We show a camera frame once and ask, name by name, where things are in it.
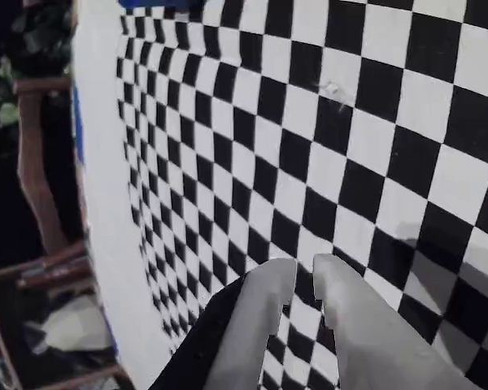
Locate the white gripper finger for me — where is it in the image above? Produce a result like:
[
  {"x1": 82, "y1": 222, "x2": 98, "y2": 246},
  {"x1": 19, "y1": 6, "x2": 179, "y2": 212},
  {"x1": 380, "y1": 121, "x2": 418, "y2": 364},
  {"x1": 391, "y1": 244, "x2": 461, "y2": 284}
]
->
[
  {"x1": 312, "y1": 253, "x2": 484, "y2": 390},
  {"x1": 148, "y1": 258, "x2": 298, "y2": 390}
]

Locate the paper penguin figure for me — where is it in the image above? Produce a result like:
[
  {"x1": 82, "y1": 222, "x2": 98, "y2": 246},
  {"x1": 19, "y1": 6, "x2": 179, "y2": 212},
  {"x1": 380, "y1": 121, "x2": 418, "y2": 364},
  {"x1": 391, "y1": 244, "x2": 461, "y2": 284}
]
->
[{"x1": 22, "y1": 302, "x2": 115, "y2": 354}]

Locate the wooden shelf unit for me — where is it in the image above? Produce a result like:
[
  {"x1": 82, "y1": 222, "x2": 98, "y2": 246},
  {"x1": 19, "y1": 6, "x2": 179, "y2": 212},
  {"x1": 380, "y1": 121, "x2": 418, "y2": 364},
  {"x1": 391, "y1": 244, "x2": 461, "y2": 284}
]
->
[{"x1": 0, "y1": 243, "x2": 137, "y2": 390}]

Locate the checkerboard print white sheet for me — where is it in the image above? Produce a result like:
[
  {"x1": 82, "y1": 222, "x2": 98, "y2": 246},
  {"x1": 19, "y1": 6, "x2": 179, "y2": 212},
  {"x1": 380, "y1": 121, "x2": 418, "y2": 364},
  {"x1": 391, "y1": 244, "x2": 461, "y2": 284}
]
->
[{"x1": 71, "y1": 0, "x2": 488, "y2": 390}]

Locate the blue tape strip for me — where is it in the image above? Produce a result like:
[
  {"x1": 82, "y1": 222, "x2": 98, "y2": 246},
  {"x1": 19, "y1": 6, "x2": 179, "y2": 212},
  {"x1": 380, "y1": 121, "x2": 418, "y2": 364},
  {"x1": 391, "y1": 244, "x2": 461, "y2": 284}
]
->
[{"x1": 71, "y1": 79, "x2": 85, "y2": 166}]

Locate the brown wooden chair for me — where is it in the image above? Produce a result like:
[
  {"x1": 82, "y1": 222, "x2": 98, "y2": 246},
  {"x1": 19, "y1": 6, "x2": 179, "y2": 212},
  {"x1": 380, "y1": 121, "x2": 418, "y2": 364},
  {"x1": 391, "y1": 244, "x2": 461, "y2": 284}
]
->
[{"x1": 15, "y1": 76, "x2": 91, "y2": 255}]

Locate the green leafy plant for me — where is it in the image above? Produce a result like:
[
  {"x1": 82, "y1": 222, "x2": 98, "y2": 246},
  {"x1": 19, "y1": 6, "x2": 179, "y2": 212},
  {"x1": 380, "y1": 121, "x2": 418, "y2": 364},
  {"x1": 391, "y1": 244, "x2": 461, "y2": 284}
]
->
[{"x1": 0, "y1": 0, "x2": 74, "y2": 135}]

